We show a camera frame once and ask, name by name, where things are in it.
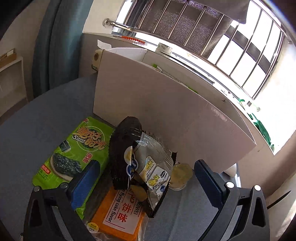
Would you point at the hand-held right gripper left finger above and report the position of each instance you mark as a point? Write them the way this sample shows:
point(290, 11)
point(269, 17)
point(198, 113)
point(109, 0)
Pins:
point(85, 183)

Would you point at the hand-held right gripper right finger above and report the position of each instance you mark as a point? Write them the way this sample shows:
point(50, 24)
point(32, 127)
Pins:
point(208, 180)

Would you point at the clear jelly cup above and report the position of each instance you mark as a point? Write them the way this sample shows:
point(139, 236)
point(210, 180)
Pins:
point(181, 176)

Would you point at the green seaweed snack packet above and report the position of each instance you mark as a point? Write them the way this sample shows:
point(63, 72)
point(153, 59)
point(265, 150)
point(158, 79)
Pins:
point(69, 148)

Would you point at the orange white snack packet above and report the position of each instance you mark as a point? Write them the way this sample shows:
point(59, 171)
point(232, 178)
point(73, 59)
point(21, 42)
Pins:
point(111, 220)

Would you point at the black snack packet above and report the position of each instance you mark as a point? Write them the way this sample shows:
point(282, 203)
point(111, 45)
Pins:
point(122, 143)

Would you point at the white cardboard box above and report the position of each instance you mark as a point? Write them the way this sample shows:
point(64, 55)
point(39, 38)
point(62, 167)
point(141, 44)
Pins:
point(161, 104)

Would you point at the green cloth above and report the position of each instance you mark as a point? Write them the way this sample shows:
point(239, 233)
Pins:
point(261, 127)

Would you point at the tissue box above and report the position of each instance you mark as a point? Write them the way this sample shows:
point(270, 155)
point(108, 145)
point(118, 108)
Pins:
point(96, 61)

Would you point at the white shelf unit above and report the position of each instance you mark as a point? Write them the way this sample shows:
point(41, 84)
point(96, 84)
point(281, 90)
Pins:
point(13, 76)

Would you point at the metal window grille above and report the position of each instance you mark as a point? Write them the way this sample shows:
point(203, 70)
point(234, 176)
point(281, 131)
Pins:
point(254, 58)

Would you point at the teal curtain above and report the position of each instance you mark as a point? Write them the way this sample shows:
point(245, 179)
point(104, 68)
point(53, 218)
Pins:
point(57, 46)

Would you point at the white tape roll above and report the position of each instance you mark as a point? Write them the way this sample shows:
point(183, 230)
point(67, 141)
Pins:
point(164, 48)

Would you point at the red beaded stick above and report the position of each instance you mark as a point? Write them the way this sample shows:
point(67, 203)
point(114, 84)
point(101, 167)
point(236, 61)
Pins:
point(131, 39)

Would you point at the grey hanging towel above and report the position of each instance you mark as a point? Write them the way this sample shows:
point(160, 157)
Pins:
point(219, 9)

